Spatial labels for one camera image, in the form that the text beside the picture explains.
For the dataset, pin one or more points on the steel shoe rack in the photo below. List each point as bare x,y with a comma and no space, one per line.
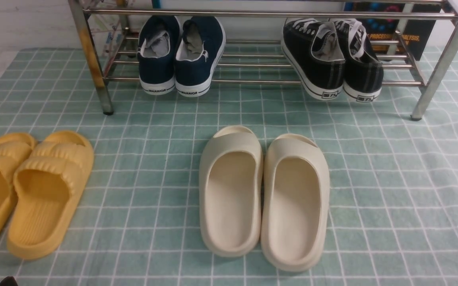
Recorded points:
400,67

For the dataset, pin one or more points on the green checked floor cloth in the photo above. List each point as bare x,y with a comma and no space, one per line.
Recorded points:
394,198

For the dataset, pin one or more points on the right yellow slide slipper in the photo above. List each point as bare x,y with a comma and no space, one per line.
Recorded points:
49,185

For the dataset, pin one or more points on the right cream slide slipper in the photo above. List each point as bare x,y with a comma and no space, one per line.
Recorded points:
296,203

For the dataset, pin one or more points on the right navy canvas shoe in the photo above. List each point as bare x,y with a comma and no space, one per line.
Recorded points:
201,46

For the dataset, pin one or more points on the left navy canvas shoe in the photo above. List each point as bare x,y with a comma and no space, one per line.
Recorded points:
158,40

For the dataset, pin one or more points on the left cream slide slipper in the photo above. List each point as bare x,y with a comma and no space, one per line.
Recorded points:
230,180

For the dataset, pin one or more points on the cream slide slipper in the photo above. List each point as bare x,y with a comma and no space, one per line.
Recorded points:
296,203
230,180

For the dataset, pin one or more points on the black canvas sneaker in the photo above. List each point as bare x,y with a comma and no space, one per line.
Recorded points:
363,78
313,50

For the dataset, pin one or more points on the navy canvas shoe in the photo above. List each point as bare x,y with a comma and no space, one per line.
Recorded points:
201,46
158,40

